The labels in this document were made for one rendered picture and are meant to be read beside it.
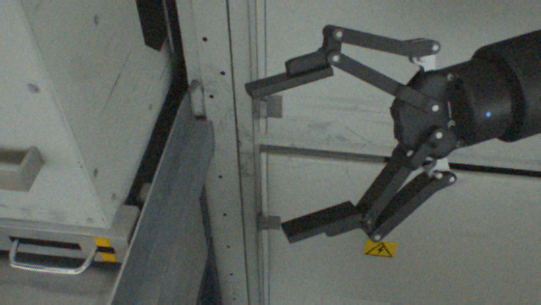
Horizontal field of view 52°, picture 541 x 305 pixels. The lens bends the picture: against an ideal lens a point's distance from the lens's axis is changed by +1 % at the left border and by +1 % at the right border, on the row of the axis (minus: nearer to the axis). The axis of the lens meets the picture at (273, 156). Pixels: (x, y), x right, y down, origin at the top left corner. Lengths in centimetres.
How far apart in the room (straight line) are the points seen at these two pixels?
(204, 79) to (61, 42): 35
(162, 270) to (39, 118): 28
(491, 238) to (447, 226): 9
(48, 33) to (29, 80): 5
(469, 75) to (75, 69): 37
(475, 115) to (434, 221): 57
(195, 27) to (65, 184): 29
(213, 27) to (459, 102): 40
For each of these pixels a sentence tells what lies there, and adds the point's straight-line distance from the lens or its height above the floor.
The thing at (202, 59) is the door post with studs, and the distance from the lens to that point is 83.
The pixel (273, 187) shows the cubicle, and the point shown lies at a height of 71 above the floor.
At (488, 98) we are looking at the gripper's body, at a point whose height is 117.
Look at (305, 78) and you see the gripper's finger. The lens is 45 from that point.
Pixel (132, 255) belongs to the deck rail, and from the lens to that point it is 70.
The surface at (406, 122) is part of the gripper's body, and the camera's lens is 49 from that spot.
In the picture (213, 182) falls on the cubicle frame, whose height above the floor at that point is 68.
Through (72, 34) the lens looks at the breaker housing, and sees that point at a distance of 57.
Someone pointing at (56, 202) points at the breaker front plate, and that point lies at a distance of 69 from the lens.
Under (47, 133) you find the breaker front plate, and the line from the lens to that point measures 60.
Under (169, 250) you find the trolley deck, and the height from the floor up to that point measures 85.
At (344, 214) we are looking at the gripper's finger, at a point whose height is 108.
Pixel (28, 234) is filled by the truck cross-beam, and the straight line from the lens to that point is 75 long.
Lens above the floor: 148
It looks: 48 degrees down
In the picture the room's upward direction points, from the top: straight up
